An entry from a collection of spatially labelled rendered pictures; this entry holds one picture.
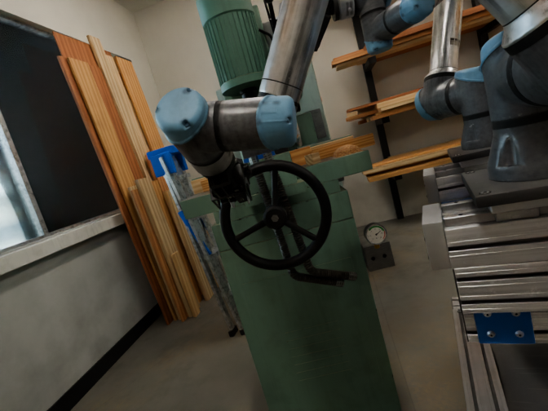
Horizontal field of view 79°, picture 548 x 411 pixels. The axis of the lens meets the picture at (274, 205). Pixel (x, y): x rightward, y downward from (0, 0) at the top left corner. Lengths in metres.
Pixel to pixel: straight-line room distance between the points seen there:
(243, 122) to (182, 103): 0.09
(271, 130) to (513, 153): 0.40
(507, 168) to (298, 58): 0.38
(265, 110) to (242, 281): 0.74
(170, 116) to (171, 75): 3.37
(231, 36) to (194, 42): 2.66
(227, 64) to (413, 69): 2.62
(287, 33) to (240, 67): 0.54
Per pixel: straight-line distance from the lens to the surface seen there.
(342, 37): 3.56
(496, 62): 0.66
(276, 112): 0.47
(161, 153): 1.97
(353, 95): 3.47
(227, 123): 0.48
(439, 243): 0.67
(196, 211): 1.07
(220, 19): 1.19
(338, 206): 1.05
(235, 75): 1.14
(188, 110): 0.48
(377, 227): 1.02
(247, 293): 1.12
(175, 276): 2.51
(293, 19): 0.62
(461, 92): 1.16
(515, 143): 0.66
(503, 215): 0.67
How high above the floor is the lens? 0.97
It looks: 9 degrees down
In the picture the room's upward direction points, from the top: 16 degrees counter-clockwise
